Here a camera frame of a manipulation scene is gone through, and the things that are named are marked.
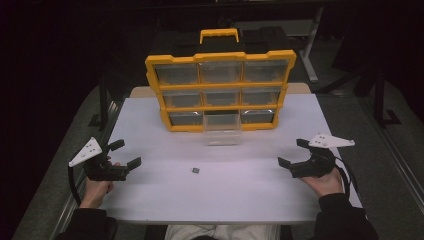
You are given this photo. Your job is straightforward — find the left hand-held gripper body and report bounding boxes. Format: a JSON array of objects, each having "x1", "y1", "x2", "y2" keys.
[{"x1": 68, "y1": 137, "x2": 130, "y2": 182}]

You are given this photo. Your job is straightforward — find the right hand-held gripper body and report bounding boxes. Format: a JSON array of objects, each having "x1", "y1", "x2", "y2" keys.
[{"x1": 289, "y1": 133, "x2": 356, "y2": 179}]

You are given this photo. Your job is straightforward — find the clear plastic drawer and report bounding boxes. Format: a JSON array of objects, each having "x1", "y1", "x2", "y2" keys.
[{"x1": 202, "y1": 112, "x2": 243, "y2": 147}]

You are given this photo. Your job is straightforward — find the person's right hand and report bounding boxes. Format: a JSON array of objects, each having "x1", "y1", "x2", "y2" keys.
[{"x1": 298, "y1": 167, "x2": 345, "y2": 200}]

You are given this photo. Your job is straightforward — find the person's left hand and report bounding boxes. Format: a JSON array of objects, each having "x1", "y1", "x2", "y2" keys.
[{"x1": 79, "y1": 177, "x2": 115, "y2": 210}]

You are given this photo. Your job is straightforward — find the black metal stand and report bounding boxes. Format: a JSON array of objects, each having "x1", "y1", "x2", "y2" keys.
[
  {"x1": 87, "y1": 75, "x2": 112, "y2": 128},
  {"x1": 372, "y1": 64, "x2": 403, "y2": 128}
]

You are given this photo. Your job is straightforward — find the white metal table leg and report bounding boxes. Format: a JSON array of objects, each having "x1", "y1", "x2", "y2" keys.
[{"x1": 297, "y1": 6, "x2": 325, "y2": 84}]

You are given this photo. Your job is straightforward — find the person's legs light trousers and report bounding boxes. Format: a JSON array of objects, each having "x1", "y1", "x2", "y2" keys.
[{"x1": 164, "y1": 223, "x2": 282, "y2": 240}]

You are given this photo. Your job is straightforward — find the yellow parts organizer case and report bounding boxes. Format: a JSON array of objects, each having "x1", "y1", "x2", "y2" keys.
[{"x1": 144, "y1": 27, "x2": 297, "y2": 133}]

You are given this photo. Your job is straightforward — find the black storage case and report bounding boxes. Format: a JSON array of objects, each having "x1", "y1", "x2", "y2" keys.
[{"x1": 156, "y1": 25, "x2": 292, "y2": 58}]

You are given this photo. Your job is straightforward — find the black cable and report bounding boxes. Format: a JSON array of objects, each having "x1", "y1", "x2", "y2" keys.
[
  {"x1": 67, "y1": 165, "x2": 83, "y2": 206},
  {"x1": 334, "y1": 155, "x2": 360, "y2": 201}
]

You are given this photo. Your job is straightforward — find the aluminium frame rail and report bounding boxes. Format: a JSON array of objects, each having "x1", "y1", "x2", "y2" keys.
[
  {"x1": 361, "y1": 98, "x2": 424, "y2": 216},
  {"x1": 49, "y1": 99, "x2": 122, "y2": 240}
]

